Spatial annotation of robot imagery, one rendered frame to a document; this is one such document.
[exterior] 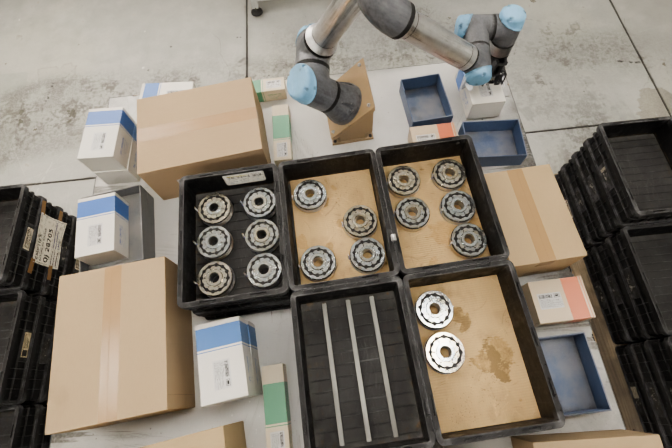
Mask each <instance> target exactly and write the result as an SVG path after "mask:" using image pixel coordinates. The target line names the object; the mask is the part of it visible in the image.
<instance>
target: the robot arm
mask: <svg viewBox="0 0 672 448"><path fill-rule="evenodd" d="M361 13H363V15H364V16H365V17H366V19H367V20H368V21H369V22H370V23H371V24H372V25H373V26H374V27H375V28H376V29H378V30H379V31H380V32H381V33H383V34H384V35H386V36H388V37H390V38H392V39H394V40H399V39H403V40H404V41H406V42H408V43H410V44H412V45H414V46H416V47H418V48H419V49H421V50H423V51H425V52H427V53H429V54H431V55H433V56H435V57H436V58H438V59H440V60H442V61H444V62H446V63H448V64H450V65H451V66H453V67H455V68H457V69H459V70H461V71H463V72H464V73H465V78H464V80H463V82H462V85H461V90H462V89H464V88H465V87H467V89H468V90H469V91H471V90H472V89H473V87H474V86H479V85H482V87H483V85H484V84H485V83H489V84H493V83H494V85H499V84H501V86H502V84H503V85H504V87H505V83H504V80H505V78H506V76H507V72H506V68H505V66H506V65H507V64H508V61H507V58H508V56H509V54H510V53H511V51H512V49H513V46H514V44H515V42H516V40H517V38H518V36H519V34H520V31H521V30H522V28H523V25H524V23H525V19H526V12H525V10H524V9H523V8H522V7H521V6H519V5H515V4H510V5H508V6H505V7H503V9H502V10H501V11H500V13H494V14H473V13H472V14H464V15H459V16H458V17H457V19H456V23H455V30H454V33H453V32H451V31H449V30H448V29H446V28H444V27H443V26H441V25H439V24H438V23H436V22H434V21H433V20H431V19H430V18H428V17H426V16H425V15H423V14H421V13H420V12H418V11H416V6H415V5H414V4H413V3H412V2H410V1H409V0H332V2H331V3H330V5H329V6H328V8H327V9H326V11H325V12H324V13H323V15H322V16H321V18H320V19H319V21H318V22H317V23H311V24H309V25H308V26H307V25H305V26H303V27H302V28H301V29H300V30H299V32H298V34H297V38H296V57H295V66H294V67H293V68H292V69H291V70H290V72H289V74H290V75H289V76H288V78H287V90H288V93H289V95H290V96H291V98H292V99H294V100H296V101H297V102H299V103H300V104H303V105H307V106H309V107H311V108H313V109H316V110H318V111H320V112H323V113H324V114H325V115H326V116H327V117H328V118H329V119H330V120H331V121H332V122H333V123H335V124H338V125H346V124H348V123H349V122H351V121H352V120H353V119H354V118H355V116H356V115H357V113H358V111H359V109H360V106H361V102H362V94H361V90H360V88H359V87H358V86H356V85H355V84H353V83H350V82H339V81H336V80H334V79H332V78H330V59H331V57H332V56H333V55H334V53H335V52H336V51H337V48H338V41H339V40H340V38H341V37H342V36H343V35H344V33H345V32H346V31H347V30H348V29H349V27H350V26H351V25H352V24H353V22H354V21H355V20H356V19H357V17H358V16H359V15H360V14H361ZM489 40H490V41H489Z"/></svg>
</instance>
